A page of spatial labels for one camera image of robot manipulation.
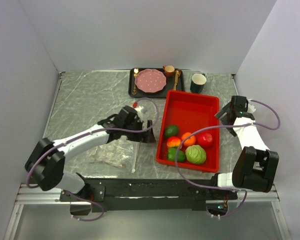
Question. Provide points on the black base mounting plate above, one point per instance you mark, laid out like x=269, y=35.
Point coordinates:
x=115, y=194

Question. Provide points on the red yellow peach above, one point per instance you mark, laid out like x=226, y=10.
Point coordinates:
x=173, y=142

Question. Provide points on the green avocado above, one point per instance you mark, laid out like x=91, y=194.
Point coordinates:
x=171, y=131

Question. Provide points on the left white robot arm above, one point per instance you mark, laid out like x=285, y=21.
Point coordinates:
x=46, y=164

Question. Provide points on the red apple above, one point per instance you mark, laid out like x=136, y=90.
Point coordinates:
x=205, y=140

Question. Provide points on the green bell pepper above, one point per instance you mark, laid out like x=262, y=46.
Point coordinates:
x=172, y=154

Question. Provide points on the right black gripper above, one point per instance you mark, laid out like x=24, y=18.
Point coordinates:
x=225, y=109

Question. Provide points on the clear zip top bag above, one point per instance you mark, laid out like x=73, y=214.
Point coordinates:
x=119, y=155

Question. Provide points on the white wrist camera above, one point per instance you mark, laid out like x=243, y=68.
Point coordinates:
x=250, y=107
x=141, y=110

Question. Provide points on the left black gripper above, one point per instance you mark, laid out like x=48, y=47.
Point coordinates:
x=147, y=137

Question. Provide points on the gold fork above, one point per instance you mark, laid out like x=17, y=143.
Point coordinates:
x=135, y=73

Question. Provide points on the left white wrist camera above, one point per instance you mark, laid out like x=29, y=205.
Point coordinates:
x=141, y=110

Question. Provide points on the dark green paper cup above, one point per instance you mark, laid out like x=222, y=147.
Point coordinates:
x=198, y=82

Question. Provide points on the orange tangerine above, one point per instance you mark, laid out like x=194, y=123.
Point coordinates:
x=188, y=139

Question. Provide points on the pink dotted plate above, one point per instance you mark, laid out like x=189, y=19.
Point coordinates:
x=150, y=80

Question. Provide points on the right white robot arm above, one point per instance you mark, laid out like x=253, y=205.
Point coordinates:
x=257, y=165

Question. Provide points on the red plastic bin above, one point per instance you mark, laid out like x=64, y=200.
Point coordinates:
x=191, y=112

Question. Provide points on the aluminium frame rail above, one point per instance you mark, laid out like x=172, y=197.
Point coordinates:
x=35, y=196

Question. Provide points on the light green cabbage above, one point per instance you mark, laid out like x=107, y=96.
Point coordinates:
x=195, y=154

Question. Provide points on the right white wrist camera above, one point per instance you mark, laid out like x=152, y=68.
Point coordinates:
x=250, y=107

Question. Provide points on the orange ceramic cup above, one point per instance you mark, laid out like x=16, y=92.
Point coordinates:
x=169, y=70

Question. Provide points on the gold spoon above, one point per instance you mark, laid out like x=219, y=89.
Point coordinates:
x=178, y=73

